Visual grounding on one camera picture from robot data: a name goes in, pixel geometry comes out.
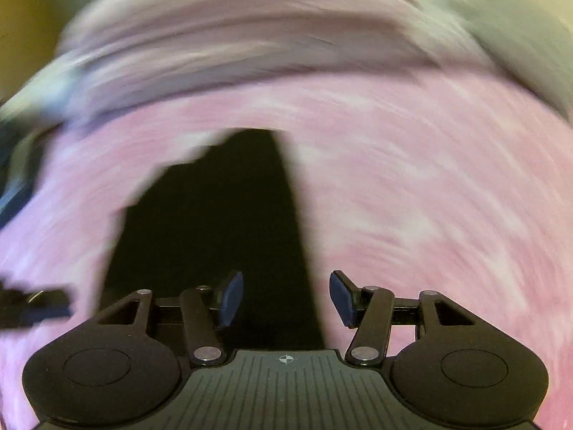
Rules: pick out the pink floral blanket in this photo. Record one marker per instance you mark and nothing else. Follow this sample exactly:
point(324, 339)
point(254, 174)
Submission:
point(403, 215)

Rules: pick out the pale green pillow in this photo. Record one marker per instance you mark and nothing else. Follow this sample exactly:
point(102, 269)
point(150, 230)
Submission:
point(515, 18)

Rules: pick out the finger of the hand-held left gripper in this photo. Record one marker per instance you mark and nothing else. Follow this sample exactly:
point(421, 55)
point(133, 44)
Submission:
point(40, 307)

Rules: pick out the dark blue cloth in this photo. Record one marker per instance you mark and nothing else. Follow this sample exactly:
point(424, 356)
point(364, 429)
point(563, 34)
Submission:
point(20, 174)

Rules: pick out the pink striped bedding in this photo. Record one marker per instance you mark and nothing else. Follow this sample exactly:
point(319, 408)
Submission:
point(250, 31)

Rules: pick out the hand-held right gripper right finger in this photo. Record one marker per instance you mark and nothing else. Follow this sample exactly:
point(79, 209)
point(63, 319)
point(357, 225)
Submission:
point(340, 298)

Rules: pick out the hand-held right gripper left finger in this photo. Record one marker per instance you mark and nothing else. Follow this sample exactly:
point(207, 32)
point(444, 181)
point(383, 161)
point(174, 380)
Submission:
point(232, 298)

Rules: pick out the black garment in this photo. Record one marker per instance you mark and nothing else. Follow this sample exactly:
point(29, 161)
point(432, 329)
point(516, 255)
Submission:
point(224, 233)

